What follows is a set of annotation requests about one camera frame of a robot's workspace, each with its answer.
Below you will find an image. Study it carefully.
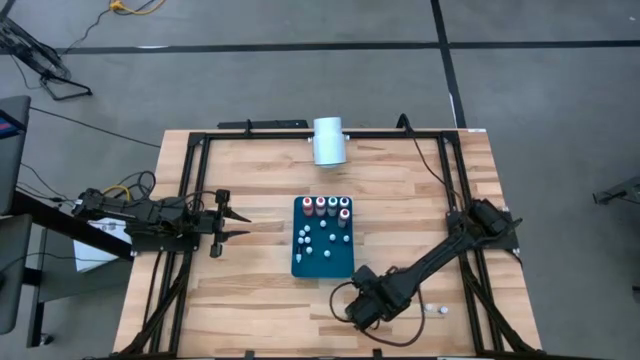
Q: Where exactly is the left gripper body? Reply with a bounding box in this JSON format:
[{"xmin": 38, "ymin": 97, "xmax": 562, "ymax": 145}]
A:
[{"xmin": 197, "ymin": 188, "xmax": 232, "ymax": 259}]

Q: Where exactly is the grey flat panel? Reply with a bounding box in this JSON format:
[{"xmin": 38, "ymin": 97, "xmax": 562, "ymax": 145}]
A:
[{"xmin": 0, "ymin": 214, "xmax": 34, "ymax": 336}]

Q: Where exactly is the yellow cable loop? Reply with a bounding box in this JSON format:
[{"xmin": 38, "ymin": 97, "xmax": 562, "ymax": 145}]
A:
[{"xmin": 102, "ymin": 184, "xmax": 132, "ymax": 201}]

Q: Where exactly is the black power cable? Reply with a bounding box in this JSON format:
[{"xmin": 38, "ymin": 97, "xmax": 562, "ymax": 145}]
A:
[{"xmin": 396, "ymin": 113, "xmax": 469, "ymax": 211}]

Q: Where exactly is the black cart frame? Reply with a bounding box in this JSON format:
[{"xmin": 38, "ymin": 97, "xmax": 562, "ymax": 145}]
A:
[{"xmin": 8, "ymin": 189, "xmax": 135, "ymax": 349}]

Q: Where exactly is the blue plastic bin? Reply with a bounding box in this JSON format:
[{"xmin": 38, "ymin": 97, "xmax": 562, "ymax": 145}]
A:
[{"xmin": 291, "ymin": 195, "xmax": 355, "ymax": 280}]

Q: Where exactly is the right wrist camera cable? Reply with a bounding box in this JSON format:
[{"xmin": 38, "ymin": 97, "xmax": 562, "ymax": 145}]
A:
[{"xmin": 328, "ymin": 279, "xmax": 426, "ymax": 348}]

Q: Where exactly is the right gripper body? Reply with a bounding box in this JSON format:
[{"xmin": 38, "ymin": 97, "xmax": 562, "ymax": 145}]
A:
[{"xmin": 344, "ymin": 264, "xmax": 402, "ymax": 332}]

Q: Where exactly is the grey stand foot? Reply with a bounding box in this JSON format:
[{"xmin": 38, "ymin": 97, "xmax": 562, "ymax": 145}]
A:
[{"xmin": 592, "ymin": 174, "xmax": 640, "ymax": 207}]

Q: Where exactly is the black power strip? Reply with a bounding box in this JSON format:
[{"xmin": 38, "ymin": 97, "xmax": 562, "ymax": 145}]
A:
[{"xmin": 217, "ymin": 119, "xmax": 310, "ymax": 131}]

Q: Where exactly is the white paper box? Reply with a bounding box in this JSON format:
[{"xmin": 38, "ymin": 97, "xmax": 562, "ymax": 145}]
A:
[{"xmin": 73, "ymin": 219, "xmax": 134, "ymax": 274}]

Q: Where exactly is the white cylinder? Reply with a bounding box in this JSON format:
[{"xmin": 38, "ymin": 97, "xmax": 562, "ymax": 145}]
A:
[{"xmin": 311, "ymin": 116, "xmax": 349, "ymax": 168}]

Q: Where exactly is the yellow cable with plug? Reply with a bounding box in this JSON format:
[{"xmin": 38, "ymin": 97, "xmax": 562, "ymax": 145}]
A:
[{"xmin": 108, "ymin": 0, "xmax": 169, "ymax": 16}]

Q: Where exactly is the grey computer monitor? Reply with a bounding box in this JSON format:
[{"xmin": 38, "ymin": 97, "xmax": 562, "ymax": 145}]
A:
[{"xmin": 0, "ymin": 94, "xmax": 32, "ymax": 216}]

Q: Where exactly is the long thin black cable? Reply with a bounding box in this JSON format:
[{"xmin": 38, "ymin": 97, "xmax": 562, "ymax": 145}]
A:
[{"xmin": 28, "ymin": 106, "xmax": 161, "ymax": 149}]

